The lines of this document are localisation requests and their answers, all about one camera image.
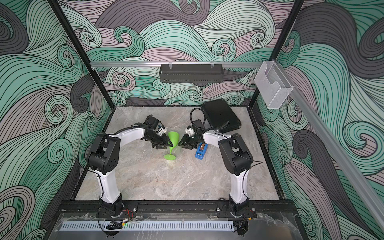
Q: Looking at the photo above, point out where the aluminium rail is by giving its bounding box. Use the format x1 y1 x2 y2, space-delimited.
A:
275 61 384 232
90 61 263 69

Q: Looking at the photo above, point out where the black wall tray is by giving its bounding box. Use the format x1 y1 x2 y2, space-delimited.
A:
159 64 224 84

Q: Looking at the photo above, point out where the green plastic wine glass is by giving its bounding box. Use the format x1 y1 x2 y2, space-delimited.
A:
164 131 180 161

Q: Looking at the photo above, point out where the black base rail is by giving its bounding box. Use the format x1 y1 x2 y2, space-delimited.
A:
59 199 296 216

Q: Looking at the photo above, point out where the aluminium rail back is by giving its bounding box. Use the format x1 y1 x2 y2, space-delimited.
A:
90 61 263 69

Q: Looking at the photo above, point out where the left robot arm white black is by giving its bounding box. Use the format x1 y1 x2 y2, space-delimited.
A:
87 115 172 216

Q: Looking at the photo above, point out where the aluminium rail right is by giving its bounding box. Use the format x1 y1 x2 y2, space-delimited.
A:
275 61 384 232

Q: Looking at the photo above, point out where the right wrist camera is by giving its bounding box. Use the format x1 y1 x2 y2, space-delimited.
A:
185 126 195 137

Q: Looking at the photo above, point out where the black flat case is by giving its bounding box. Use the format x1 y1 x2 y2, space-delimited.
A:
201 99 242 133

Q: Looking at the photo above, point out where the clear plastic wall bin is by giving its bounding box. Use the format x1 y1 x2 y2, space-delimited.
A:
255 61 293 109

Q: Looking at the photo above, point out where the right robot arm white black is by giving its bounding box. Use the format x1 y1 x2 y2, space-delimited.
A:
178 107 254 218

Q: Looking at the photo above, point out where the white slotted cable duct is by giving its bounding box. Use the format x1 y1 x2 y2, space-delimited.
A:
59 221 235 232

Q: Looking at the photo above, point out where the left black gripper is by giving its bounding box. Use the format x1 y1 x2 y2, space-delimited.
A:
146 133 174 149

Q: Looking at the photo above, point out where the blue tape dispenser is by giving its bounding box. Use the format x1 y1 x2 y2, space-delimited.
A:
195 143 208 160

